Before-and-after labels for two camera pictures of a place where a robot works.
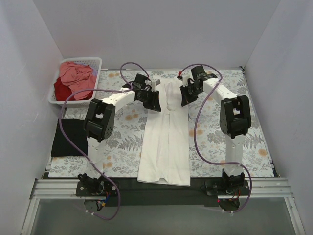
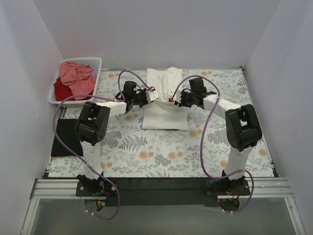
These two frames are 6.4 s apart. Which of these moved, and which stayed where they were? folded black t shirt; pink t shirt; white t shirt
Moved: white t shirt
Stayed: folded black t shirt; pink t shirt
